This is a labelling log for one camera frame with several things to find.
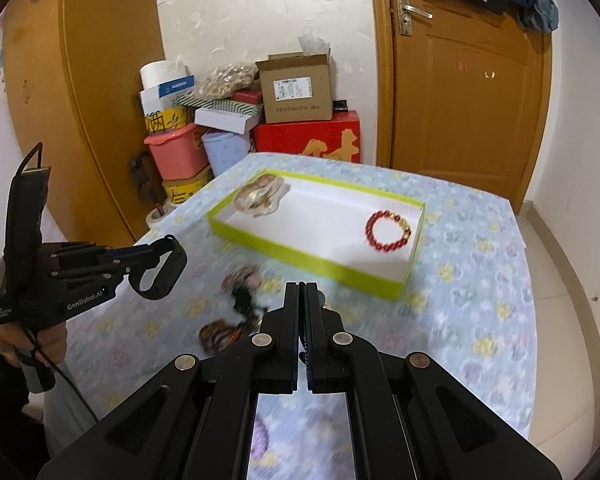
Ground green striped box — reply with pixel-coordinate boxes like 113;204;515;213
211;99;264;117

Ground yellow-green shallow box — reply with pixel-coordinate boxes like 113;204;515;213
207;168;427;302

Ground person's left hand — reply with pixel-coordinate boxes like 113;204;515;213
0;321;69;368

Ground red bead bracelet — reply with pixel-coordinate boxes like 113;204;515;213
363;209;412;251

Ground yellow printed box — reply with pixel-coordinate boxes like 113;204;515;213
144;107;196;135

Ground clear bag of nuts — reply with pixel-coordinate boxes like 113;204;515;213
197;62;259;101

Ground dark red box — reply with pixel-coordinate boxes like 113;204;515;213
229;89;265;106

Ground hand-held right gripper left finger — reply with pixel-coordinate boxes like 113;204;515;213
36;282;301;480

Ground white box with blue label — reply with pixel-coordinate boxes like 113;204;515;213
139;75;197;116

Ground pink plastic bin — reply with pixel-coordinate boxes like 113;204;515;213
143;123;212;181

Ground white crumpled paper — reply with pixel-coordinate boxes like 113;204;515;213
297;32;331;57

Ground light blue bucket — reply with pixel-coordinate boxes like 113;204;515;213
201;128;254;177

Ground red box with gold figures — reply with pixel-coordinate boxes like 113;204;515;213
252;110;362;164

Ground black wrist band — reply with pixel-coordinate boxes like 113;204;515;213
129;236;188;301

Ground open cardboard box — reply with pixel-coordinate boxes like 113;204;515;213
255;53;334;125

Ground person's left forearm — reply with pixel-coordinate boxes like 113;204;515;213
0;340;48;480

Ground wooden door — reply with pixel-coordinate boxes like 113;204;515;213
367;0;554;215

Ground brown beaded hair clip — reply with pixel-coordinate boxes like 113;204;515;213
198;319;247;354

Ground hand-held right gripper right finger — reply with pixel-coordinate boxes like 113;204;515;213
302;282;563;480

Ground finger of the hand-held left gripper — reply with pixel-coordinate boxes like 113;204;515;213
39;236;178;267
50;259;146;291

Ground white flat box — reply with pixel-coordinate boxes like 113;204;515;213
194;106;264;135

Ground yellow tin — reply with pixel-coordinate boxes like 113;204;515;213
161;169;214;206

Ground tape roll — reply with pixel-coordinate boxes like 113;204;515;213
146;204;174;232

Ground dark brown bag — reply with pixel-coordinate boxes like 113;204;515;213
128;150;166;206

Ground white paper roll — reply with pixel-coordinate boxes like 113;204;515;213
139;59;189;92

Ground silver door handle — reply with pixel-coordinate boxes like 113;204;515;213
395;0;434;37

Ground wooden wardrobe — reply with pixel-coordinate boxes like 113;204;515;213
2;0;167;250

